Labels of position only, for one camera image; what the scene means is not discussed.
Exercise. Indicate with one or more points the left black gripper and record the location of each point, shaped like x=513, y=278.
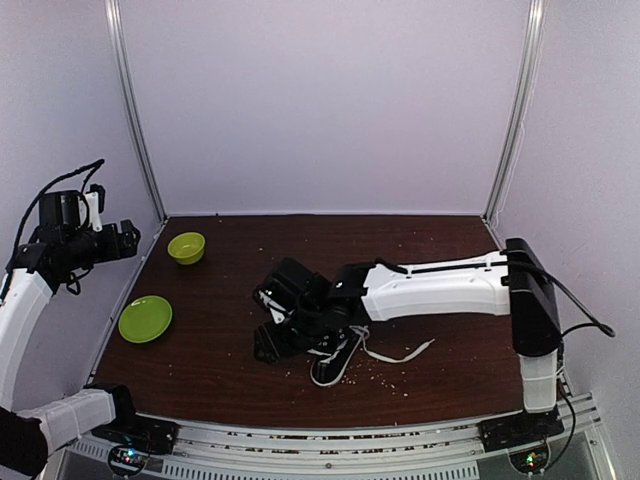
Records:
x=128, y=246

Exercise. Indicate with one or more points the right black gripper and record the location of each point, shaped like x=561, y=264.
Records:
x=273, y=346

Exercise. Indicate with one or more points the black white canvas sneaker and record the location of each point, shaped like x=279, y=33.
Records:
x=330, y=366

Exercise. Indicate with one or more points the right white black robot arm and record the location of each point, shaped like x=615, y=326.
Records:
x=510, y=282

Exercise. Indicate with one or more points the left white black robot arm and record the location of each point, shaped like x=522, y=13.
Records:
x=37, y=270

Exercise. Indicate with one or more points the green plastic bowl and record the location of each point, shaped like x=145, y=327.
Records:
x=187, y=248

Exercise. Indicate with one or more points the green plastic plate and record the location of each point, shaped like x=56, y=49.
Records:
x=145, y=319

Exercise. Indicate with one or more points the left round led controller board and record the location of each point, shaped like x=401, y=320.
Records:
x=126, y=461

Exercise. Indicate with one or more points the round led controller board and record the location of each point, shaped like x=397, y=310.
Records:
x=530, y=461
x=126, y=461

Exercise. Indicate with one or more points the right round led controller board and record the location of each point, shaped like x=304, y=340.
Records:
x=530, y=461

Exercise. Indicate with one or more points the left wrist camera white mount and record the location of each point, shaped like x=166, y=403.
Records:
x=93, y=204

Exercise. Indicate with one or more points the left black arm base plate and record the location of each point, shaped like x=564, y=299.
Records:
x=146, y=434

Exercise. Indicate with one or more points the aluminium front rail frame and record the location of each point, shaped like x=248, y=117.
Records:
x=442, y=450

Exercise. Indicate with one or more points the left aluminium frame post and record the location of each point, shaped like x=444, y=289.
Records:
x=133, y=118

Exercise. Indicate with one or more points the aluminium frame post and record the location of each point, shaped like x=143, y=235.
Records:
x=523, y=94
x=133, y=118

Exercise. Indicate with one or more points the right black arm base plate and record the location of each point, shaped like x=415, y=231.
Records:
x=510, y=432

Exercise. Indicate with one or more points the right aluminium frame post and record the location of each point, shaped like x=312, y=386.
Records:
x=523, y=94

